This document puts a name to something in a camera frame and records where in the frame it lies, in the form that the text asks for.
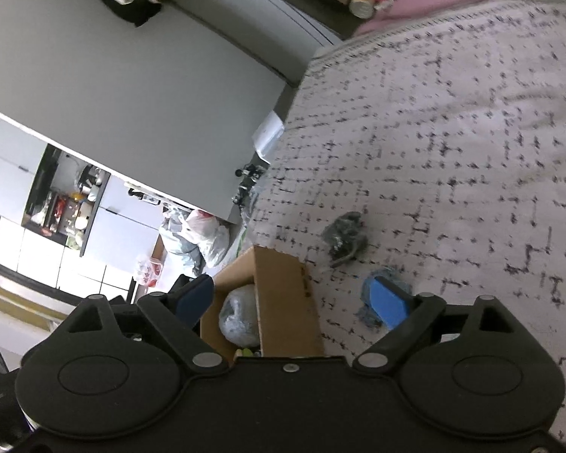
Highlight blue denim fabric piece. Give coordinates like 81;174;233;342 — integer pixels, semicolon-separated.
357;267;413;330

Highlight dark sock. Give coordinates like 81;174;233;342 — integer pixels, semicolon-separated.
321;212;368;268

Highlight red item bag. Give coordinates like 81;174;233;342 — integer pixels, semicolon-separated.
134;258;163;287

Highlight grey bundle in plastic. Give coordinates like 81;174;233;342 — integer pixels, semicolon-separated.
218;284;260;348

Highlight white plastic bags pile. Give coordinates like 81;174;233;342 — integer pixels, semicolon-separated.
159;206;230;278

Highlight brown cardboard box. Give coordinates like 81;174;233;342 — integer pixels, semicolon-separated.
200;245;325;361

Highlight black tripod on floor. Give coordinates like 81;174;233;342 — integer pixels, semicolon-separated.
232;163;267;208

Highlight grid pattern bed blanket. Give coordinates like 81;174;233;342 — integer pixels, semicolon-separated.
250;0;566;444

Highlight kitchen shelf with items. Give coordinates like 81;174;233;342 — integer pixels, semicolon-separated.
22;145;110;256

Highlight white small appliance box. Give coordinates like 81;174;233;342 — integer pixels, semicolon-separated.
252;111;285;164

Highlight paper cup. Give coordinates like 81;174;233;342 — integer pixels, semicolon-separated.
349;0;375;20

